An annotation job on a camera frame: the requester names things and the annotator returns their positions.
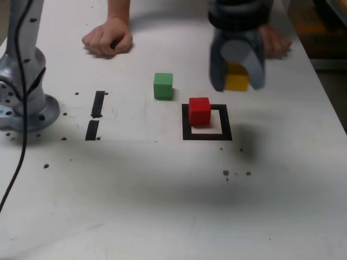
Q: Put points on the green cube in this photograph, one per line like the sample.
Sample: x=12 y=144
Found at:
x=162 y=88

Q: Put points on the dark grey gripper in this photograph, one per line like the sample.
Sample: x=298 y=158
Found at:
x=236 y=35

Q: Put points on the yellow cube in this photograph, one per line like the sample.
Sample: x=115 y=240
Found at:
x=237 y=81

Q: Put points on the brown cardboard box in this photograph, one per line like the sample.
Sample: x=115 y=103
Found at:
x=320 y=35

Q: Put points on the red cube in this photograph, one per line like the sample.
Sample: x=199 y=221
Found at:
x=200 y=113

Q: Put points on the black tape square outline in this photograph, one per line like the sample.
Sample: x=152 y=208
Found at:
x=187 y=130

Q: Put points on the black tape strip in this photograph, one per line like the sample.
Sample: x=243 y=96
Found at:
x=97 y=105

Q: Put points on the person's right hand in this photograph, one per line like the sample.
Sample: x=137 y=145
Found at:
x=108 y=36

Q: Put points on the person's left hand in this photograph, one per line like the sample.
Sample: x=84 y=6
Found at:
x=276 y=43

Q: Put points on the person's right forearm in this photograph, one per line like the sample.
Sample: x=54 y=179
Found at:
x=118 y=8

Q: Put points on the grey metal rail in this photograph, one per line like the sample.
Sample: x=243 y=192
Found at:
x=330 y=64

